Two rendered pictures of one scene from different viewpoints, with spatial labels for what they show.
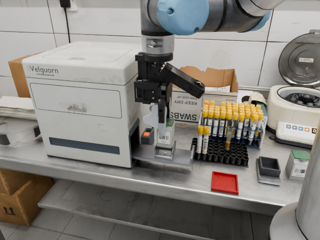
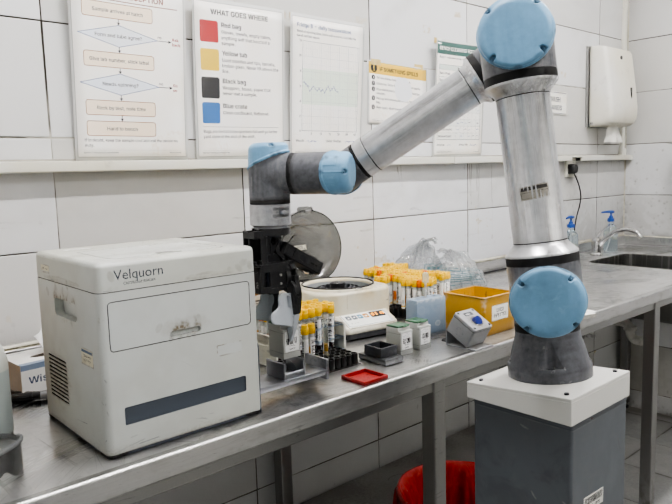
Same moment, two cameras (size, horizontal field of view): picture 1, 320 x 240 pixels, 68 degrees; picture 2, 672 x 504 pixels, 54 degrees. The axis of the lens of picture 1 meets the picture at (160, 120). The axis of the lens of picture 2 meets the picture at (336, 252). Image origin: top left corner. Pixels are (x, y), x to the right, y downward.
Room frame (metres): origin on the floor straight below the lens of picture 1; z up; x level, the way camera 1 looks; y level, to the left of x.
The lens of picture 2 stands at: (-0.24, 0.92, 1.30)
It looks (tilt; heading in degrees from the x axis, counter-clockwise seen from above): 7 degrees down; 305
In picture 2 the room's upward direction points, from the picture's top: 2 degrees counter-clockwise
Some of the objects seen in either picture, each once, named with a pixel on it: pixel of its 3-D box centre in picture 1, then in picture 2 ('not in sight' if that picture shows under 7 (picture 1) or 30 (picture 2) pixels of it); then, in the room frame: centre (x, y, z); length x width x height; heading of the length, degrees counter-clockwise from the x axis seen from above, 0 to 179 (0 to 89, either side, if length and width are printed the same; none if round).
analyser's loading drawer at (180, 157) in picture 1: (157, 151); (276, 374); (0.56, 0.01, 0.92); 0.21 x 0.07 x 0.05; 77
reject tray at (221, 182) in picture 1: (224, 182); (364, 376); (0.48, -0.17, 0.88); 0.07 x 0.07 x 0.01; 77
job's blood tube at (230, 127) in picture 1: (228, 141); (325, 341); (0.60, -0.21, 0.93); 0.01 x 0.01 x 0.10
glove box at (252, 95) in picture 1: (250, 106); not in sight; (0.85, -0.36, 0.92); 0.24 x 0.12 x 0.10; 167
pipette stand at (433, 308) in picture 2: not in sight; (426, 316); (0.53, -0.54, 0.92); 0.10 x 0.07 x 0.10; 72
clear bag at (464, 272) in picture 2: not in sight; (457, 267); (0.76, -1.23, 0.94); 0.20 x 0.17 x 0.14; 52
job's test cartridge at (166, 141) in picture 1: (165, 133); (284, 339); (0.55, -0.02, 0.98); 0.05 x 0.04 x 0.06; 167
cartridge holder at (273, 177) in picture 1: (268, 168); (380, 352); (0.52, -0.30, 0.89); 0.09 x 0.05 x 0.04; 165
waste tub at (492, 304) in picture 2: not in sight; (479, 310); (0.44, -0.68, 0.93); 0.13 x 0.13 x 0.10; 76
